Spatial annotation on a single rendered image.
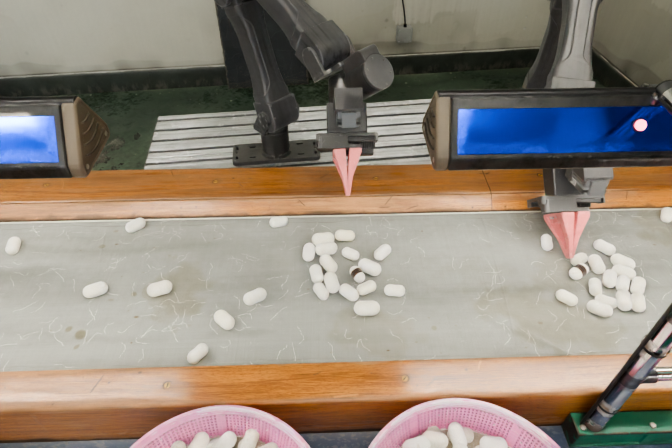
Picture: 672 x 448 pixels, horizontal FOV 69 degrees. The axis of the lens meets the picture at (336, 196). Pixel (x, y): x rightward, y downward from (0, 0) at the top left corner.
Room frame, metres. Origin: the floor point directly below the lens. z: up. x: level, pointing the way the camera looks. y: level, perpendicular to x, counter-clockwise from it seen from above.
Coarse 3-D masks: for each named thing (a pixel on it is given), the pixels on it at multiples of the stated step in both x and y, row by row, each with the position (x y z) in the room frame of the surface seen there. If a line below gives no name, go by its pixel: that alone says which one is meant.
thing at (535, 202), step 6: (534, 198) 0.59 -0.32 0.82; (540, 198) 0.57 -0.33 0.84; (546, 198) 0.57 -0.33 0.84; (552, 198) 0.57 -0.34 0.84; (558, 198) 0.57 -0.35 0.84; (564, 198) 0.57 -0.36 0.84; (570, 198) 0.57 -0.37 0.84; (576, 198) 0.57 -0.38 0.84; (582, 198) 0.57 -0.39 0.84; (588, 198) 0.57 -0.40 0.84; (594, 198) 0.57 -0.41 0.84; (600, 198) 0.57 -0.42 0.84; (528, 204) 0.60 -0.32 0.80; (534, 204) 0.60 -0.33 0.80; (540, 204) 0.57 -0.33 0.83
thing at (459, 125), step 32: (448, 96) 0.42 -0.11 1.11; (480, 96) 0.42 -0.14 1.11; (512, 96) 0.42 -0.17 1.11; (544, 96) 0.42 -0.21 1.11; (576, 96) 0.42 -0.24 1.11; (608, 96) 0.42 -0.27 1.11; (640, 96) 0.43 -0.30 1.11; (448, 128) 0.40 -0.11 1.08; (480, 128) 0.41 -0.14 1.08; (512, 128) 0.41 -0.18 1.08; (544, 128) 0.41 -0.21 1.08; (576, 128) 0.41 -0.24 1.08; (608, 128) 0.41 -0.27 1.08; (640, 128) 0.41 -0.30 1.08; (448, 160) 0.39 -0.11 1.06; (480, 160) 0.39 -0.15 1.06; (512, 160) 0.39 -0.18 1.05; (544, 160) 0.39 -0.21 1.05; (576, 160) 0.39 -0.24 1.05; (608, 160) 0.39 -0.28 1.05; (640, 160) 0.39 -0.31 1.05
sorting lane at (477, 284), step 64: (0, 256) 0.54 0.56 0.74; (64, 256) 0.54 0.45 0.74; (128, 256) 0.54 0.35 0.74; (192, 256) 0.54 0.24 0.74; (256, 256) 0.54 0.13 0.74; (320, 256) 0.54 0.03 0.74; (448, 256) 0.54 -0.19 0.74; (512, 256) 0.54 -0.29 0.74; (640, 256) 0.54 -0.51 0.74; (0, 320) 0.41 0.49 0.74; (64, 320) 0.41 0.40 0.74; (128, 320) 0.41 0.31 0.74; (192, 320) 0.41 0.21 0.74; (256, 320) 0.41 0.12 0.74; (320, 320) 0.41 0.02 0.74; (384, 320) 0.41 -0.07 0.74; (448, 320) 0.41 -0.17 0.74; (512, 320) 0.41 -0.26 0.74; (576, 320) 0.41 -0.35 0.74; (640, 320) 0.41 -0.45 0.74
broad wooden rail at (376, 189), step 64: (0, 192) 0.67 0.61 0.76; (64, 192) 0.67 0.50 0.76; (128, 192) 0.67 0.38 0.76; (192, 192) 0.67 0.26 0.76; (256, 192) 0.67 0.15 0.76; (320, 192) 0.67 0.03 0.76; (384, 192) 0.67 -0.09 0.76; (448, 192) 0.67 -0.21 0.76; (512, 192) 0.67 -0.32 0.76; (640, 192) 0.67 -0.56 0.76
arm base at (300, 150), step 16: (240, 144) 0.94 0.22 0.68; (256, 144) 0.94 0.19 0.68; (272, 144) 0.88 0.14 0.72; (288, 144) 0.90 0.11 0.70; (304, 144) 0.94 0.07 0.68; (240, 160) 0.87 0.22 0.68; (256, 160) 0.87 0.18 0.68; (272, 160) 0.88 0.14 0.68; (288, 160) 0.88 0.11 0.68; (304, 160) 0.88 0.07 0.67
